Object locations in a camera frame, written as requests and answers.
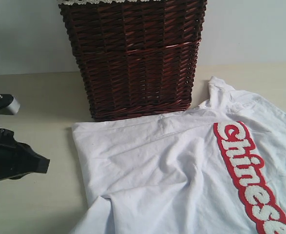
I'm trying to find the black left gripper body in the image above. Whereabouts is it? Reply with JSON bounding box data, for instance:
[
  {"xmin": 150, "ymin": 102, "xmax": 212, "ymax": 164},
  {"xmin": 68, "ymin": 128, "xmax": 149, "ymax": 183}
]
[{"xmin": 0, "ymin": 129, "xmax": 33, "ymax": 181}]

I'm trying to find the white t-shirt with red lettering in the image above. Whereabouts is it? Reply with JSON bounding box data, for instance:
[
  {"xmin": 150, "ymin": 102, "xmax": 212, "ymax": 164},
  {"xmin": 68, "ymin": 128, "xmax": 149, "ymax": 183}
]
[{"xmin": 72, "ymin": 77, "xmax": 286, "ymax": 234}]

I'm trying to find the dark brown wicker basket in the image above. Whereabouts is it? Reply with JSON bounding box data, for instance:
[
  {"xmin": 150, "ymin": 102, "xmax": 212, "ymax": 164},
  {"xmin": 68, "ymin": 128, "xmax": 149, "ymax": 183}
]
[{"xmin": 58, "ymin": 0, "xmax": 207, "ymax": 121}]

